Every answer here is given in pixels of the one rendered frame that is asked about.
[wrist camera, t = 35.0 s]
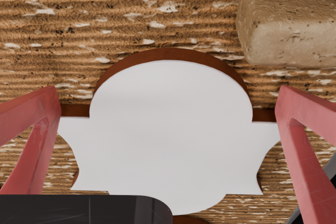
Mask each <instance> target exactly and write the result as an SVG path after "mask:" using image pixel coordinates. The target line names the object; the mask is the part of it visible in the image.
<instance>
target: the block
mask: <svg viewBox="0 0 336 224"><path fill-rule="evenodd" d="M235 26H236V31H237V35H238V39H239V42H240V44H241V47H242V50H243V53H244V56H245V59H246V61H247V62H248V63H249V64H250V65H253V66H270V67H291V68H336V0H238V8H237V16H236V22H235Z"/></svg>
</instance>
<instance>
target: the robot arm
mask: <svg viewBox="0 0 336 224"><path fill-rule="evenodd" d="M274 112H275V117H276V122H277V126H278V131H279V135H280V140H281V144H282V148H283V152H284V155H285V159H286V163H287V166H288V170H289V173H290V177H291V180H292V184H293V187H294V191H295V195H296V198H297V202H298V205H299V209H300V212H301V216H302V219H303V223H304V224H336V189H335V187H334V186H333V184H332V182H331V181H330V179H329V178H328V176H327V175H326V173H325V172H324V170H323V168H322V167H321V165H320V163H319V161H318V158H317V156H316V154H315V152H314V150H313V148H312V145H311V143H310V141H309V139H308V137H307V134H306V132H305V130H304V127H303V125H304V126H306V127H307V128H309V129H310V130H312V131H313V132H315V133H316V134H318V135H319V136H320V137H322V138H323V139H325V140H326V141H328V142H329V143H331V144H332V145H334V146H335V147H336V103H334V102H331V101H329V100H326V99H324V98H321V97H318V96H316V95H313V94H310V93H308V92H305V91H302V90H300V89H297V88H295V87H292V86H289V85H282V86H281V87H280V90H279V94H278V97H277V101H276V105H275V110H274ZM61 113H62V109H61V105H60V101H59V97H58V94H57V90H56V87H55V86H54V85H48V86H45V87H43V88H40V89H37V90H35V91H32V92H30V93H27V94H24V95H22V96H19V97H17V98H14V99H11V100H9V101H6V102H4V103H1V104H0V147H2V146H3V145H5V144H6V143H8V142H9V141H11V140H12V139H13V138H15V137H16V136H18V135H19V134H21V133H22V132H24V131H25V130H26V129H28V128H29V127H31V126H32V125H33V128H32V131H31V133H30V135H29V137H28V139H27V142H26V144H25V146H24V148H23V150H22V153H21V155H20V157H19V159H18V161H17V163H16V165H15V167H14V169H13V171H12V172H11V174H10V175H9V177H8V179H7V180H6V182H5V183H4V185H3V186H2V188H1V189H0V224H173V214H172V211H171V209H170V208H169V207H168V206H167V205H166V204H165V203H164V202H162V201H161V200H159V199H156V198H154V197H150V196H145V195H114V194H41V192H42V188H43V185H44V181H45V177H46V174H47V170H48V167H49V163H50V160H51V156H52V153H53V149H54V145H55V141H56V136H57V132H58V127H59V122H60V118H61Z"/></svg>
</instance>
